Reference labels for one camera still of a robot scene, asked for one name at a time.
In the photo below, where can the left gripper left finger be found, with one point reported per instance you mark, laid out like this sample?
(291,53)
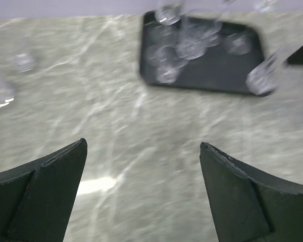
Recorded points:
(37,198)

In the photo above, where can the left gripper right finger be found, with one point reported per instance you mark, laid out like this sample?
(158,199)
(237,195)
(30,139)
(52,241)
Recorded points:
(248,204)

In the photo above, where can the small faceted tumbler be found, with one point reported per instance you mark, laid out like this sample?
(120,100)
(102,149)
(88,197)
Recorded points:
(24,62)
(167,74)
(262,79)

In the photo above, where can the champagne flute with dark mark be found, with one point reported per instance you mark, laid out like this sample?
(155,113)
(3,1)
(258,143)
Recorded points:
(213,27)

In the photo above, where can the clear glass tumbler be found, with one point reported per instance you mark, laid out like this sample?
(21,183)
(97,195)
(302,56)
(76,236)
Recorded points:
(191,43)

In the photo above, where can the faceted tumbler front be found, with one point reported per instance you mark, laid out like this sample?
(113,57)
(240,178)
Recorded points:
(0,93)

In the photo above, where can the small stemmed glass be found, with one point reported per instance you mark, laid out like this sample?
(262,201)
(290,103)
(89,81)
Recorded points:
(165,33)

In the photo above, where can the black rectangular tray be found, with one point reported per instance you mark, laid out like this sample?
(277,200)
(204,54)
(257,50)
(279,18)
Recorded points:
(217,70)

